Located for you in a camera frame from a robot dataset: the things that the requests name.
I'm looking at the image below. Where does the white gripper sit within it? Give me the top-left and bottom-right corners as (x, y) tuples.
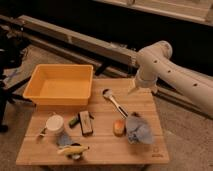
(128, 76), (158, 94)

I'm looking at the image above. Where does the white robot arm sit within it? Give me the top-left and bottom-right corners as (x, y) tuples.
(129, 41), (213, 117)

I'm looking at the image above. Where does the orange sponge block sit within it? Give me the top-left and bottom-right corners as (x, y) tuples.
(113, 120), (125, 136)

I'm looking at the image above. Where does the blue crumpled cloth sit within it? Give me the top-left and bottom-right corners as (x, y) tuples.
(125, 112), (154, 144)

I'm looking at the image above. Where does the long grey metal beam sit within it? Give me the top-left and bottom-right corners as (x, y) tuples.
(16, 14), (213, 101)

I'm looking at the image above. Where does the black rectangular eraser block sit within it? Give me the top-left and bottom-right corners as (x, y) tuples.
(79, 111), (93, 135)

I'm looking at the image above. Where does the green marker pen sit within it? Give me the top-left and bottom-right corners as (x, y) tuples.
(68, 116), (80, 128)

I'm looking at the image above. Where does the yellow plastic bin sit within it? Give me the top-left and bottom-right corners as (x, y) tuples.
(23, 64), (93, 106)

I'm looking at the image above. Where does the yellow banana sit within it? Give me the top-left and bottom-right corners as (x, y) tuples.
(57, 146), (89, 155)

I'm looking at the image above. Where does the small blue cloth piece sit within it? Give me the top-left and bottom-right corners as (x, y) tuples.
(57, 134), (73, 147)

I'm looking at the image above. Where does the small utensil beside jar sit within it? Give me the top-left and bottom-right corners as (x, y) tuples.
(37, 127), (47, 138)

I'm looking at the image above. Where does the black tripod stand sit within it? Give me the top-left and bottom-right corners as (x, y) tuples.
(0, 26), (30, 133)

